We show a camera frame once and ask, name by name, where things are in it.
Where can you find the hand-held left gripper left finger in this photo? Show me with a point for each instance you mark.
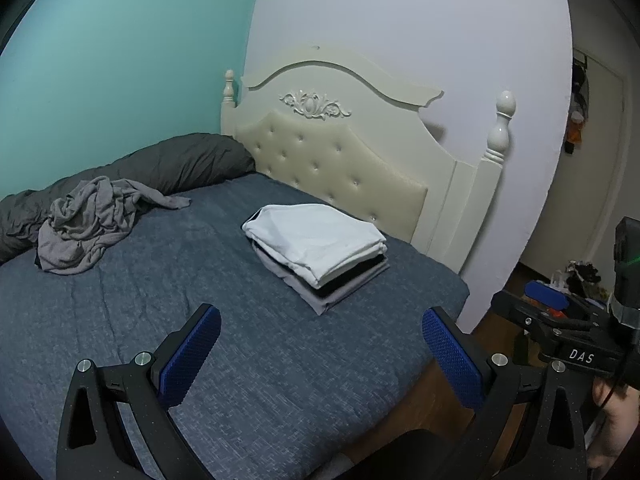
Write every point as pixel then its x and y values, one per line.
pixel 192 355

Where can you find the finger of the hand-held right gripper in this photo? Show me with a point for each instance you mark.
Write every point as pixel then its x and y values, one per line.
pixel 545 295
pixel 515 310

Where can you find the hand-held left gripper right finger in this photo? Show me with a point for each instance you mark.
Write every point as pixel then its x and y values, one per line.
pixel 450 355

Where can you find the white polo shirt black trim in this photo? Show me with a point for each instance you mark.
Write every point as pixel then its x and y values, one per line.
pixel 310 235

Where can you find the person's right hand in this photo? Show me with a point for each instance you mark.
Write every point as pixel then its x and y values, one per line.
pixel 622 425

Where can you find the small items pile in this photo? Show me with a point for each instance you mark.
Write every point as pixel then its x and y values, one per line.
pixel 585 275

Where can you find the blue-grey bedspread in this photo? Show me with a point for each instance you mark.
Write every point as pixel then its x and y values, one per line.
pixel 250 360

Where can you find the folded black garment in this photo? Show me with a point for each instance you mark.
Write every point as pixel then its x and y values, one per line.
pixel 360 272

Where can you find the cream door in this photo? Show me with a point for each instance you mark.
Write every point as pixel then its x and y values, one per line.
pixel 600 185

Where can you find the folded white garment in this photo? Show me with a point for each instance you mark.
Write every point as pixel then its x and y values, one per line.
pixel 295 271

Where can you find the folded grey garment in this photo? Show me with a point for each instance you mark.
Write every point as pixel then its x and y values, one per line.
pixel 320 300

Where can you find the crumpled grey garment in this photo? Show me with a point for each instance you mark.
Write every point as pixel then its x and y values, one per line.
pixel 90 225

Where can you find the hanging dark and orange items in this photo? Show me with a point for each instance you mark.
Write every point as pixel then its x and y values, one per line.
pixel 576 130

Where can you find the dark grey duvet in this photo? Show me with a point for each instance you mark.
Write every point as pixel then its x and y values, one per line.
pixel 175 165

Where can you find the cream tufted headboard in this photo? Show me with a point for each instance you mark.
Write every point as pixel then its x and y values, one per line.
pixel 325 160

